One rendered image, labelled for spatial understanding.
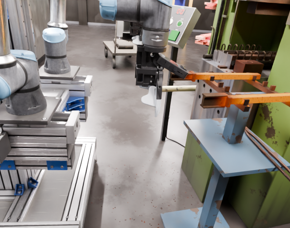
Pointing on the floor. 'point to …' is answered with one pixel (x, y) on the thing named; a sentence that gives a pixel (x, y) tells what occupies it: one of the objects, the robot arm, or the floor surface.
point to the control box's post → (168, 97)
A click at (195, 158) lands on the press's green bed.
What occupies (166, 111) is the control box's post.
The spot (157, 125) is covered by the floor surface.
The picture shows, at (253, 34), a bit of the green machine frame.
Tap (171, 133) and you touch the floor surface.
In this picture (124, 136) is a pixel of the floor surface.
